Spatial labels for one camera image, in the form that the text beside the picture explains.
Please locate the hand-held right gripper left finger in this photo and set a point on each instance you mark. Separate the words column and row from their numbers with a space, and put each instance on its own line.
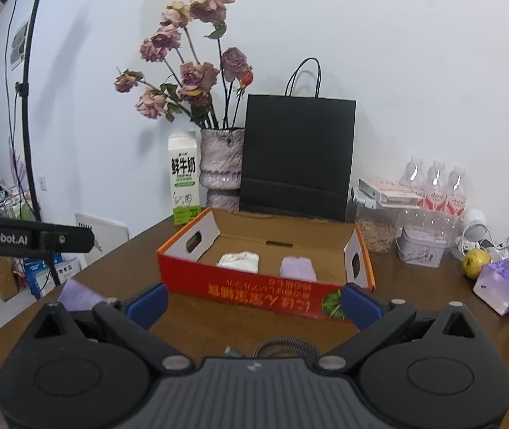
column 149, row 300

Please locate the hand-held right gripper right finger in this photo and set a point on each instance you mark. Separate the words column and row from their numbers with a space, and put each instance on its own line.
column 361, row 304

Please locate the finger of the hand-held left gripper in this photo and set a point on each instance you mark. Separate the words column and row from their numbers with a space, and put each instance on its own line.
column 69, row 240

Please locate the red orange cardboard box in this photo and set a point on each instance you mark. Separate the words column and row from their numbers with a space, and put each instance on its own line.
column 259, row 294

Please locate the white board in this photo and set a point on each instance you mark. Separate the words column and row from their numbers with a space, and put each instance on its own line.
column 102, row 232

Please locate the brown cardboard box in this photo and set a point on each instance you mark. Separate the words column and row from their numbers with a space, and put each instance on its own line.
column 2, row 279

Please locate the blue white box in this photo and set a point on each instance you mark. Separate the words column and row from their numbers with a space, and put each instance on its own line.
column 35, row 277

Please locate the small purple folded cloth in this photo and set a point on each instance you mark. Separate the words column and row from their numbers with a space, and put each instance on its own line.
column 298, row 269

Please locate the clear container of seeds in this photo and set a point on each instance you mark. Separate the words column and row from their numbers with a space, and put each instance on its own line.
column 375, row 230

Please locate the white printed tin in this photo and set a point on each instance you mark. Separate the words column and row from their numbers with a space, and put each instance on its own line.
column 421, row 250

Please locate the white folded cloth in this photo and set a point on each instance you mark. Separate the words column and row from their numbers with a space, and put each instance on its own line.
column 238, row 261

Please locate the clear plastic tub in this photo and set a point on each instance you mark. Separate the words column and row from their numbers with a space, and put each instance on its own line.
column 428, row 219

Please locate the white flat carton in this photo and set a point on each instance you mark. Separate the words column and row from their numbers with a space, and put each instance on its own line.
column 388, row 190

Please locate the green apple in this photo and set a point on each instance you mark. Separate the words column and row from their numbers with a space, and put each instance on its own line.
column 476, row 263

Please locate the white green milk carton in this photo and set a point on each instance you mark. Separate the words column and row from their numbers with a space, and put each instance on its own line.
column 184, row 174

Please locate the black light stand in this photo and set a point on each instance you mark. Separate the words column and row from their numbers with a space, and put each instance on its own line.
column 25, row 98

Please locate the purple packet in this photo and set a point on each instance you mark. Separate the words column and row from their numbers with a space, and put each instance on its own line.
column 502, row 286

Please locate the purple white ceramic vase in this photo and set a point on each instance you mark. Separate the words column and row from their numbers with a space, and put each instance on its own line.
column 221, row 161

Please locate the black paper bag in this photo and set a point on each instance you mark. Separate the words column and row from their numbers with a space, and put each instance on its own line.
column 296, row 152

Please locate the bunch of dried roses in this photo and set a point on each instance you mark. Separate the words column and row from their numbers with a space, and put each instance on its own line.
column 196, row 76

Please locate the white wall outlet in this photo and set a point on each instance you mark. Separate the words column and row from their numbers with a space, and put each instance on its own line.
column 43, row 183

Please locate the wall poster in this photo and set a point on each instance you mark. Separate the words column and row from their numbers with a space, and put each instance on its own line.
column 19, row 44

